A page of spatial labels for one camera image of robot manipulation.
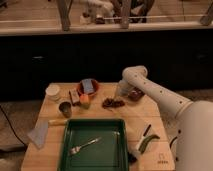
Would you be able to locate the black cable right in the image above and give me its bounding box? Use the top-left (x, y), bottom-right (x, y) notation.
top-left (168, 134), bottom-right (178, 150)

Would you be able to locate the grey metal cup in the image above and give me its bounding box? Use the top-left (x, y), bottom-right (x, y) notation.
top-left (59, 102), bottom-right (72, 118)

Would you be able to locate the white cup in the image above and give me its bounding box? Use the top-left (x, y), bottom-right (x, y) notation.
top-left (45, 84), bottom-right (60, 101)

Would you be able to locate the brown block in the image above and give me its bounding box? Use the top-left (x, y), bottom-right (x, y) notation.
top-left (69, 89), bottom-right (80, 106)

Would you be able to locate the silver metal fork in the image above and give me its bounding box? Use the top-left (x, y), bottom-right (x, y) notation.
top-left (70, 137), bottom-right (101, 155)

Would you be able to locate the black cable left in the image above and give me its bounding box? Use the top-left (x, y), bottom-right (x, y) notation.
top-left (0, 105), bottom-right (28, 148)

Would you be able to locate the dark red bowl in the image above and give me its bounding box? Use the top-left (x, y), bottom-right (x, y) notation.
top-left (128, 89), bottom-right (144, 102)

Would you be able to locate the dark grape bunch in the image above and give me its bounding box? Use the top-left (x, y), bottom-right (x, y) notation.
top-left (102, 98), bottom-right (125, 108)

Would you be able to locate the black cable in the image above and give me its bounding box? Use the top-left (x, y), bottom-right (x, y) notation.
top-left (168, 134), bottom-right (178, 150)
top-left (0, 105), bottom-right (28, 148)

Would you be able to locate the white black peeler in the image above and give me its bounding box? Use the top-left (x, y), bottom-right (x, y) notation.
top-left (128, 125), bottom-right (151, 164)

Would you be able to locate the blue sponge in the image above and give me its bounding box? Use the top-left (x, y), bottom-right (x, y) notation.
top-left (82, 79), bottom-right (94, 94)

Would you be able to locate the orange yellow fruit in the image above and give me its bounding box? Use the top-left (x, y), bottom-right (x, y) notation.
top-left (80, 94), bottom-right (90, 109)

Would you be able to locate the spatula with wooden handle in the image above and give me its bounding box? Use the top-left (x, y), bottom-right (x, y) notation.
top-left (27, 119), bottom-right (67, 150)

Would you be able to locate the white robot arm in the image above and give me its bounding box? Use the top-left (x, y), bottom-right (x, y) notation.
top-left (116, 65), bottom-right (213, 171)

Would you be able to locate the green cucumber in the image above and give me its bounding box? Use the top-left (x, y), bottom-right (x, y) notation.
top-left (139, 134), bottom-right (160, 154)

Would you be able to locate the green plastic tray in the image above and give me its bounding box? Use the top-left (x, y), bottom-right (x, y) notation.
top-left (57, 119), bottom-right (129, 171)

